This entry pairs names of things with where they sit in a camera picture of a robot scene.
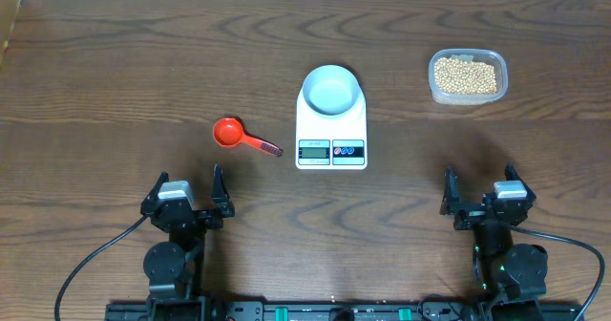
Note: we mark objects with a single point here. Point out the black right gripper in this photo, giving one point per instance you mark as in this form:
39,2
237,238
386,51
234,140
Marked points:
470,214

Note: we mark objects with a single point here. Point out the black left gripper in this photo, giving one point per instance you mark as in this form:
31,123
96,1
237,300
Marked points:
223,210

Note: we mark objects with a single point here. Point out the red measuring scoop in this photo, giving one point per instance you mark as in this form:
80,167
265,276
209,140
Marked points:
229,133

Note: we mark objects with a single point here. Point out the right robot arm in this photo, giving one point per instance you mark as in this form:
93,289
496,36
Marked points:
512,275

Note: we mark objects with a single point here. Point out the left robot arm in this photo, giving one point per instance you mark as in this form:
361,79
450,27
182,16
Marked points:
174,267

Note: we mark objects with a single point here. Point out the white digital kitchen scale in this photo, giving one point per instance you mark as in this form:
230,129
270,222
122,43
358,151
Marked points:
331,143

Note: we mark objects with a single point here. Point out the grey round bowl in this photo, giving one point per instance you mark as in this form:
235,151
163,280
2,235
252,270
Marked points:
331,90

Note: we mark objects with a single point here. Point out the pile of soybeans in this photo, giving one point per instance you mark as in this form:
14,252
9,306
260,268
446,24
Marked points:
455,76

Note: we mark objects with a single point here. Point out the clear plastic container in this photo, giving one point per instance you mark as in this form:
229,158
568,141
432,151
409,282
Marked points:
475,55

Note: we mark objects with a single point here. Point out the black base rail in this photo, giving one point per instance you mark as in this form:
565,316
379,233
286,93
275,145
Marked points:
343,311

